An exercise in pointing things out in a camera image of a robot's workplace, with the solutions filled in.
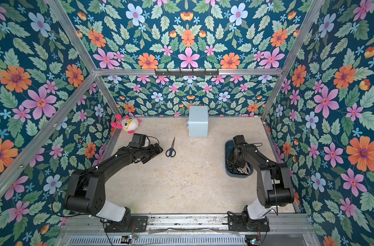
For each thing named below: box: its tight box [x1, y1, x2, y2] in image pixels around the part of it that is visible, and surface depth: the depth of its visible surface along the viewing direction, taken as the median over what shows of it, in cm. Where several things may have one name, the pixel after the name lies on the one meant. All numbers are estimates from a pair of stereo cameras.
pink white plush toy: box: [110, 113, 142, 134], surface depth 110 cm
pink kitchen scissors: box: [236, 161, 252, 175], surface depth 88 cm
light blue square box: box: [188, 105, 209, 138], surface depth 102 cm
